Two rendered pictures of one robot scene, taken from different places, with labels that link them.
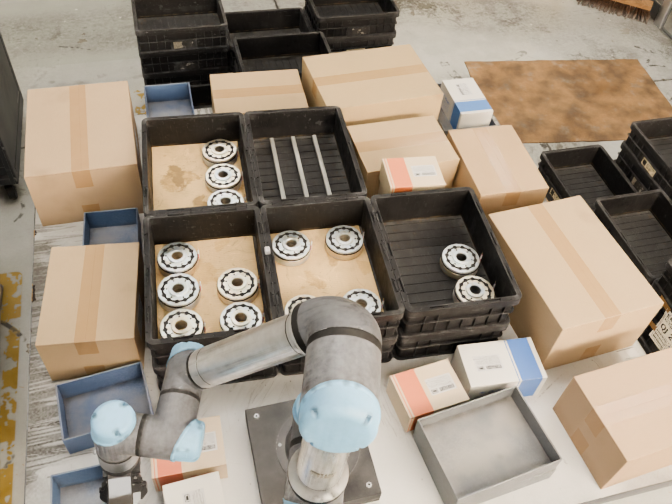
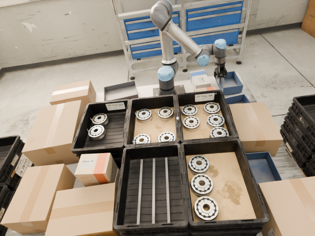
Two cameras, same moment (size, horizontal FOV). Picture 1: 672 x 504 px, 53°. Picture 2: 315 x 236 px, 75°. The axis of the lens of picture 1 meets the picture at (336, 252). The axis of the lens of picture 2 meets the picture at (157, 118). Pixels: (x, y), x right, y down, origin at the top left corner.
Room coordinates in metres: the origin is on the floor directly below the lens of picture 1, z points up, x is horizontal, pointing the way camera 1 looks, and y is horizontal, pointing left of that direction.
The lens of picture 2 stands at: (1.87, 0.38, 1.78)
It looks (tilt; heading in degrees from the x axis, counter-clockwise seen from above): 45 degrees down; 203
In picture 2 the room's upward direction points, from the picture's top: 10 degrees counter-clockwise
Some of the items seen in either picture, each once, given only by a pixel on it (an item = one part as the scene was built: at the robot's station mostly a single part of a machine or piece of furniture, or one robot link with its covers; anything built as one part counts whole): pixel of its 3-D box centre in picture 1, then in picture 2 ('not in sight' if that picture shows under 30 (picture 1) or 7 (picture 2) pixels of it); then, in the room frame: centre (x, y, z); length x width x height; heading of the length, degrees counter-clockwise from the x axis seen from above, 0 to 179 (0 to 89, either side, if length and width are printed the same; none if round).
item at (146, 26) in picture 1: (183, 54); not in sight; (2.71, 0.82, 0.37); 0.40 x 0.30 x 0.45; 109
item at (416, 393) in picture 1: (426, 394); not in sight; (0.84, -0.26, 0.74); 0.16 x 0.12 x 0.07; 115
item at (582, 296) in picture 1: (560, 279); (61, 133); (1.21, -0.63, 0.80); 0.40 x 0.30 x 0.20; 23
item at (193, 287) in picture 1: (178, 289); (215, 120); (0.99, 0.38, 0.86); 0.10 x 0.10 x 0.01
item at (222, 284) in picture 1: (237, 283); (191, 122); (1.03, 0.24, 0.86); 0.10 x 0.10 x 0.01
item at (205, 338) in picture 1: (207, 271); (203, 114); (1.01, 0.31, 0.92); 0.40 x 0.30 x 0.02; 16
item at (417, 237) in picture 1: (437, 259); (106, 129); (1.17, -0.27, 0.87); 0.40 x 0.30 x 0.11; 16
